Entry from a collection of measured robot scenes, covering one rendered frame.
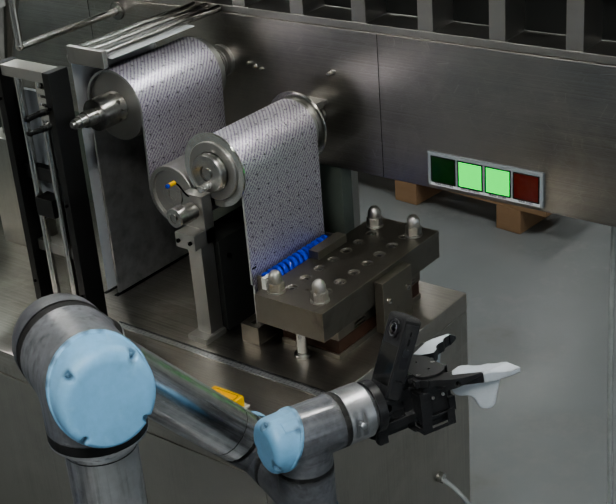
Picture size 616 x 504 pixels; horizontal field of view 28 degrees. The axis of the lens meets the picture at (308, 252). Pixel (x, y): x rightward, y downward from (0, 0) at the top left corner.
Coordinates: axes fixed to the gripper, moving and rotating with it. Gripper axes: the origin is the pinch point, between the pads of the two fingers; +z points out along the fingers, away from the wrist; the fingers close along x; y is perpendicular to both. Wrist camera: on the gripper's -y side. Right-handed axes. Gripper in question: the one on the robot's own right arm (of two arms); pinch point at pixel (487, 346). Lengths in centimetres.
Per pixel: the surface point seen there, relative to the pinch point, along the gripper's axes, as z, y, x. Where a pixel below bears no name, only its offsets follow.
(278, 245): 8, 6, -79
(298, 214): 15, 2, -82
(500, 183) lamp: 44, -2, -54
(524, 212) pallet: 190, 83, -241
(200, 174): -5, -12, -80
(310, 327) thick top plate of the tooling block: 3, 16, -60
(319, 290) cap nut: 6, 10, -60
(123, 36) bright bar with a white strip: -6, -36, -104
